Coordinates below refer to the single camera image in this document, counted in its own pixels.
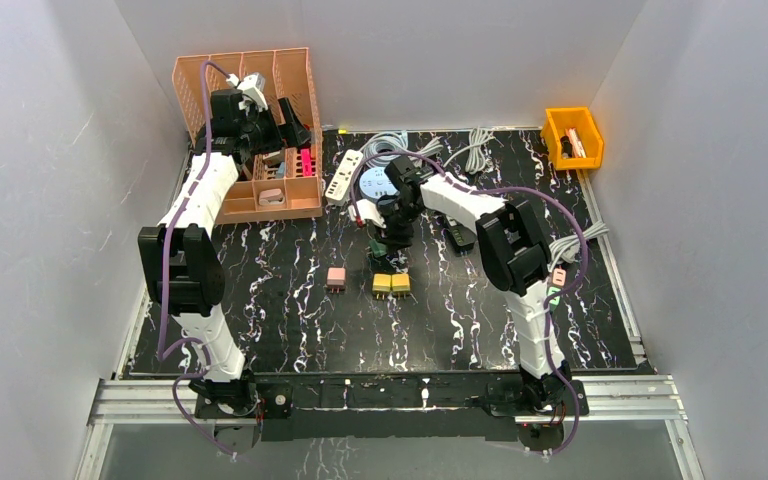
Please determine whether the white power strip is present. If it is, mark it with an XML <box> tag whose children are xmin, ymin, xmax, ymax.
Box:
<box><xmin>324</xmin><ymin>149</ymin><xmax>364</xmax><ymax>206</ymax></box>

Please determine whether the round blue power socket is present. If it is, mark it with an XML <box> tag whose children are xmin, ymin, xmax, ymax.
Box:
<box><xmin>359</xmin><ymin>167</ymin><xmax>398</xmax><ymax>201</ymax></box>

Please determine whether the yellow plug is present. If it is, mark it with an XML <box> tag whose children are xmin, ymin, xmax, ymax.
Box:
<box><xmin>371</xmin><ymin>273</ymin><xmax>392</xmax><ymax>299</ymax></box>
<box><xmin>391</xmin><ymin>272</ymin><xmax>412</xmax><ymax>297</ymax></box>

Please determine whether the orange storage bin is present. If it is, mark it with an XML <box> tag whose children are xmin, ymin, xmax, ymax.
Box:
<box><xmin>541</xmin><ymin>107</ymin><xmax>604</xmax><ymax>171</ymax></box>

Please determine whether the coiled grey cable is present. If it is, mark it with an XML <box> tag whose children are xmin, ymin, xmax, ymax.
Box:
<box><xmin>360</xmin><ymin>131</ymin><xmax>445</xmax><ymax>167</ymax></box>

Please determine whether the pink file organizer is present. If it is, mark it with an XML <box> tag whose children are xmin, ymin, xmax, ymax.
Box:
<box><xmin>172</xmin><ymin>47</ymin><xmax>324</xmax><ymax>225</ymax></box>

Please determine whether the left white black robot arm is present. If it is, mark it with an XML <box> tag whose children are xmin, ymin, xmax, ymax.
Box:
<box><xmin>137</xmin><ymin>88</ymin><xmax>312</xmax><ymax>416</ymax></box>

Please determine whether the aluminium base frame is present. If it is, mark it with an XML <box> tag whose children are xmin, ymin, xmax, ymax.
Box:
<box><xmin>76</xmin><ymin>371</ymin><xmax>704</xmax><ymax>479</ymax></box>

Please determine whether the black power strip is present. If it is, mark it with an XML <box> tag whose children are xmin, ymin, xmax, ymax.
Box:
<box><xmin>444</xmin><ymin>215</ymin><xmax>477</xmax><ymax>255</ymax></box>
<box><xmin>547</xmin><ymin>266</ymin><xmax>567</xmax><ymax>311</ymax></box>

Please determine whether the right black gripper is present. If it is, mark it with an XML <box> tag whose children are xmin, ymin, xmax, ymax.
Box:
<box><xmin>369</xmin><ymin>198</ymin><xmax>424</xmax><ymax>255</ymax></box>

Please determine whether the bundled white cable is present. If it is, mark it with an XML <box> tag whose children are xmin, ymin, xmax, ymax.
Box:
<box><xmin>443</xmin><ymin>127</ymin><xmax>498</xmax><ymax>175</ymax></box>

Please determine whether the right side white cable bundle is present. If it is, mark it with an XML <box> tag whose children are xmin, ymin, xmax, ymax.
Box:
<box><xmin>548</xmin><ymin>220</ymin><xmax>611</xmax><ymax>270</ymax></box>

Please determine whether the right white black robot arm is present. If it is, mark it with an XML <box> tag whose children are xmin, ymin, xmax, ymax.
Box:
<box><xmin>375</xmin><ymin>157</ymin><xmax>569</xmax><ymax>414</ymax></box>

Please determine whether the green plug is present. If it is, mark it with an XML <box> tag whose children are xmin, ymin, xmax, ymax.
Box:
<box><xmin>369</xmin><ymin>239</ymin><xmax>388</xmax><ymax>259</ymax></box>

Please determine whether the pink plug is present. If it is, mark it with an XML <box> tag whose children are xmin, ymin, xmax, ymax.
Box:
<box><xmin>326</xmin><ymin>267</ymin><xmax>346</xmax><ymax>292</ymax></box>

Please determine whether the right side black power strip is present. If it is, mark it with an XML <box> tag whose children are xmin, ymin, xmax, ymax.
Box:
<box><xmin>547</xmin><ymin>266</ymin><xmax>567</xmax><ymax>311</ymax></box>

